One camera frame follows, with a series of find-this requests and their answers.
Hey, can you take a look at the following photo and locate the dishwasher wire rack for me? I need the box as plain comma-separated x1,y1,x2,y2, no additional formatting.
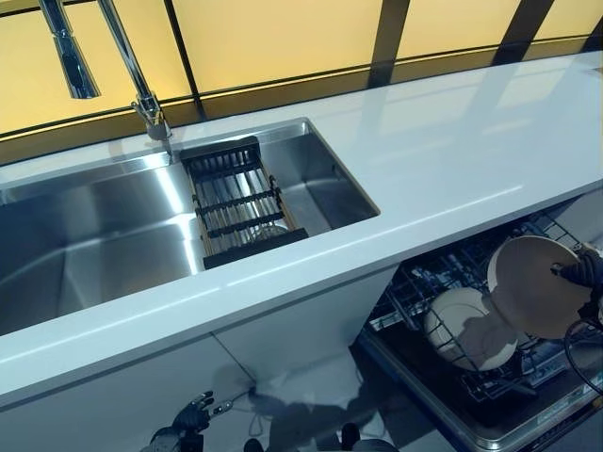
369,211,603,402

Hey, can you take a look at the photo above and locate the narrow white cabinet door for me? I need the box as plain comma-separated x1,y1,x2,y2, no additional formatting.
211,267,395,379

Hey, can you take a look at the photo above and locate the stainless steel sink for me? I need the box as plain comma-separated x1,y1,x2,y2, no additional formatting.
0,117,382,338

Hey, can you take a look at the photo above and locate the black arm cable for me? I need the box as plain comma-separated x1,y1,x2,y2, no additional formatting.
562,317,603,393

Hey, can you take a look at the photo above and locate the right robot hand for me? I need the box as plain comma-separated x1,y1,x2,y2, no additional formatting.
550,242,603,289

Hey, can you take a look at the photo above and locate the black right robot foot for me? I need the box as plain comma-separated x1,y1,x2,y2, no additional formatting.
340,422,363,447

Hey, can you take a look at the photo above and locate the black dish rack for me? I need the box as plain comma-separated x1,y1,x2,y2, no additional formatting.
180,136,310,270

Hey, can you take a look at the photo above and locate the cream round plate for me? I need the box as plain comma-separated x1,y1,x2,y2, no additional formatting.
422,286,520,373
486,234,594,340

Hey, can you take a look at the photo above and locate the chrome kitchen faucet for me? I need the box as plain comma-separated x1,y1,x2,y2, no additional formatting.
37,0,173,143

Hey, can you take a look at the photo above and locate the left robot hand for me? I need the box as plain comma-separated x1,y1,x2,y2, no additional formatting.
171,390,236,433

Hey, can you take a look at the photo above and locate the wide white cabinet door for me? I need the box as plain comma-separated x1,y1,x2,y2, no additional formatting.
0,329,259,452

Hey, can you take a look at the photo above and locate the dishwasher door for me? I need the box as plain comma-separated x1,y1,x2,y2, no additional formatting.
352,328,603,452

